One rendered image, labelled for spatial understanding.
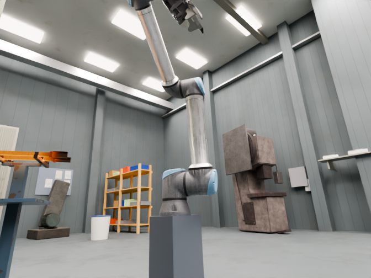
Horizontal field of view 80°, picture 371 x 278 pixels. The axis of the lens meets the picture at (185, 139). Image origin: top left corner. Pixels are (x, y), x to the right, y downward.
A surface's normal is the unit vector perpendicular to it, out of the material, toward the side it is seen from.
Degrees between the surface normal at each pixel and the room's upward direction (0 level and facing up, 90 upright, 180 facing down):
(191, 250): 90
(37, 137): 90
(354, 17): 90
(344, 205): 90
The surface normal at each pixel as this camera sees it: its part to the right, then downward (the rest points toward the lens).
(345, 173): -0.74, -0.18
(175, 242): 0.67, -0.26
